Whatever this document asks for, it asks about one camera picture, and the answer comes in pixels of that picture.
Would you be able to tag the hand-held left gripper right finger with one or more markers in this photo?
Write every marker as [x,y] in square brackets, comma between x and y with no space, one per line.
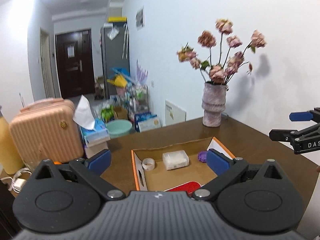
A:
[217,163]

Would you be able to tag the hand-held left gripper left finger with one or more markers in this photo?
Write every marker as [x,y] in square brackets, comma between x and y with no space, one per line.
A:
[101,161]

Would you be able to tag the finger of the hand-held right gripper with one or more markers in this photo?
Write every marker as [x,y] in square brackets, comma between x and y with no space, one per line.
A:
[300,116]
[282,134]

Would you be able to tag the purple ridged bottle cap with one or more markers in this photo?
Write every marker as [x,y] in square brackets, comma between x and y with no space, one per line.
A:
[202,156]

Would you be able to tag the red and white lint brush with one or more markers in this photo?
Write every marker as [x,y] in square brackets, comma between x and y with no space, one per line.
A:
[186,187]

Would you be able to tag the small white plastic box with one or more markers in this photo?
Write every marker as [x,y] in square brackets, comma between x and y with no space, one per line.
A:
[175,160]

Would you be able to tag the orange cardboard box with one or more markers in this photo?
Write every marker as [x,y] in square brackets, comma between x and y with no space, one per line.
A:
[175,177]

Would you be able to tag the white tape roll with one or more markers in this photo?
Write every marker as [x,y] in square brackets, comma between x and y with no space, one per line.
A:
[148,164]

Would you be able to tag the white storage box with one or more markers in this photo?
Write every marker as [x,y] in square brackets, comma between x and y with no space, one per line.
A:
[96,148]

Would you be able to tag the blue tissue box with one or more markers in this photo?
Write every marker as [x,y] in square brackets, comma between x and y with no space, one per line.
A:
[96,131]

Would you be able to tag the green plastic basin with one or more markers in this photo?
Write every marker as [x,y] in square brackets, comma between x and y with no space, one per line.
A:
[119,128]

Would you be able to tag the green plastic bag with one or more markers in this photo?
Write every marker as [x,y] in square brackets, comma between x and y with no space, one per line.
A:
[108,112]

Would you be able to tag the grey stone vase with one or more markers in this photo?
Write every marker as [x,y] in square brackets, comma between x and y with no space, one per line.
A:
[213,105]

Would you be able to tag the pink ribbed suitcase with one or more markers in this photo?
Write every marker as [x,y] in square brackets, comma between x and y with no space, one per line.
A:
[47,132]

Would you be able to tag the blue tissue pack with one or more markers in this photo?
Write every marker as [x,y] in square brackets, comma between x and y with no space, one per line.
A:
[148,122]

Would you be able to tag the white flat panel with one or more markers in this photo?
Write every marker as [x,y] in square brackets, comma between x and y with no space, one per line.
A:
[175,112]

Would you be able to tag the yellow watering can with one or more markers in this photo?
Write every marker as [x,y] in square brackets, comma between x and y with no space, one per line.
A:
[117,80]

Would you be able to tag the yellow bottle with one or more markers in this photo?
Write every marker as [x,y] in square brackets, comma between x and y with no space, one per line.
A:
[8,145]

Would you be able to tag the purple decorative plant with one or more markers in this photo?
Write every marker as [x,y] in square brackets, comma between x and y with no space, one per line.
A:
[142,73]

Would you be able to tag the grey refrigerator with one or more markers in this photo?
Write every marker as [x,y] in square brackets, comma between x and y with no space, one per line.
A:
[115,62]

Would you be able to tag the dried pink roses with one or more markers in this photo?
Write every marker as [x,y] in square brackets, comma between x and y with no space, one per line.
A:
[220,55]

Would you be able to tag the dark brown door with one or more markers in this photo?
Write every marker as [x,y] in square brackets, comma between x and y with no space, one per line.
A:
[73,63]

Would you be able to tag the white folded umbrella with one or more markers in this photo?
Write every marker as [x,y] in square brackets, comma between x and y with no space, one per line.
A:
[125,41]

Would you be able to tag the clear bag on refrigerator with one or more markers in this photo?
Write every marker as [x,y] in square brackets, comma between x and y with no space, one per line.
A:
[112,33]

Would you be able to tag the yellow box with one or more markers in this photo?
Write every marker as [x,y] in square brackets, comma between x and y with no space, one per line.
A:
[117,19]

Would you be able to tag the side door frame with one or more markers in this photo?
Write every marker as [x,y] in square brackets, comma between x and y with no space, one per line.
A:
[47,62]

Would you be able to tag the wall picture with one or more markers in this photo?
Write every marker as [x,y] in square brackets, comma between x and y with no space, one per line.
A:
[140,18]

